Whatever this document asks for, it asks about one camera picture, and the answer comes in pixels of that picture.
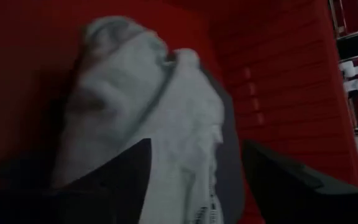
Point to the red plastic bin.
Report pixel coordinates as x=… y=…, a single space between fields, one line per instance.
x=275 y=62

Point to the dark gray garment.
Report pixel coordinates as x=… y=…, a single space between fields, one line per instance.
x=230 y=161

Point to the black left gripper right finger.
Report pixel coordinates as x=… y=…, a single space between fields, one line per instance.
x=284 y=193

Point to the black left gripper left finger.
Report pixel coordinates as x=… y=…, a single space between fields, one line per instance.
x=129 y=174

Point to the white garment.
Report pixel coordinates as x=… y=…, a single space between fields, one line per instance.
x=120 y=93

